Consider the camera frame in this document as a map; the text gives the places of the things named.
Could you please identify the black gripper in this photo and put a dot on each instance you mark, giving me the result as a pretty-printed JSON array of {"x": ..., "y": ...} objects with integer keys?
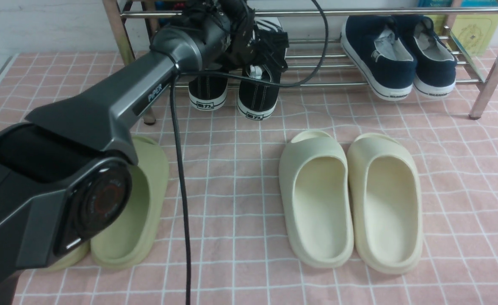
[{"x": 229, "y": 37}]

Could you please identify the black canvas sneaker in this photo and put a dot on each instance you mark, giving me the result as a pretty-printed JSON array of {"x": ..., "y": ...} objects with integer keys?
[
  {"x": 207, "y": 93},
  {"x": 257, "y": 102}
]

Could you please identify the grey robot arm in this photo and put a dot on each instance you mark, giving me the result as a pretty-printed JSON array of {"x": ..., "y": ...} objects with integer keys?
[{"x": 74, "y": 180}]

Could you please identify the dark book behind rack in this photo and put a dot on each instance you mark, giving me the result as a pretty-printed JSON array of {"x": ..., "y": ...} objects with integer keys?
[{"x": 174, "y": 5}]

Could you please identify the navy sneaker, left one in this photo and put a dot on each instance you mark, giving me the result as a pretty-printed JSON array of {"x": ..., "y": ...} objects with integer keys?
[{"x": 374, "y": 45}]

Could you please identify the navy sneaker, one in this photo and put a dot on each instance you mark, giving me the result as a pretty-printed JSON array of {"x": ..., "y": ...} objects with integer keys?
[
  {"x": 374, "y": 45},
  {"x": 435, "y": 75}
]

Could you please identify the cream slipper, left one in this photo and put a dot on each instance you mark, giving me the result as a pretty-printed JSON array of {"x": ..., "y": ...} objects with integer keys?
[{"x": 313, "y": 179}]

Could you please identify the cream slipper, one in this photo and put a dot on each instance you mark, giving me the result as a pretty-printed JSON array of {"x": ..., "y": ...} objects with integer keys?
[
  {"x": 313, "y": 179},
  {"x": 386, "y": 203}
]

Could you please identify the navy sneaker, right one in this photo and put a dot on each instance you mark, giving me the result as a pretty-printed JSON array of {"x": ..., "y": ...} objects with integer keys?
[{"x": 435, "y": 75}]

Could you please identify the cream slipper, right one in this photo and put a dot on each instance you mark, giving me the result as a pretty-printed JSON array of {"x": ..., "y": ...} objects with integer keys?
[{"x": 386, "y": 203}]

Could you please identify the pink checked floor cloth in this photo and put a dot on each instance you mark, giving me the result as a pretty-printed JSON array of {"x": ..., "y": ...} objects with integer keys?
[{"x": 240, "y": 250}]

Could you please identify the yellow green book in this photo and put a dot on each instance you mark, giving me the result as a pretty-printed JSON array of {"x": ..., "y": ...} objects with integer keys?
[{"x": 474, "y": 32}]

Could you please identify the green slipper, right one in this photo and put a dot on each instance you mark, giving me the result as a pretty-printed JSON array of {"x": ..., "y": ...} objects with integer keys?
[{"x": 129, "y": 239}]

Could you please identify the green slipper, one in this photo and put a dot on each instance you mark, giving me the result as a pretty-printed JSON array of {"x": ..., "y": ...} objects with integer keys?
[
  {"x": 129, "y": 239},
  {"x": 70, "y": 259}
]

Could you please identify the green slipper, left one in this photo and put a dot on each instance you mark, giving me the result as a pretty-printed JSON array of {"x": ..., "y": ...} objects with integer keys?
[{"x": 70, "y": 259}]

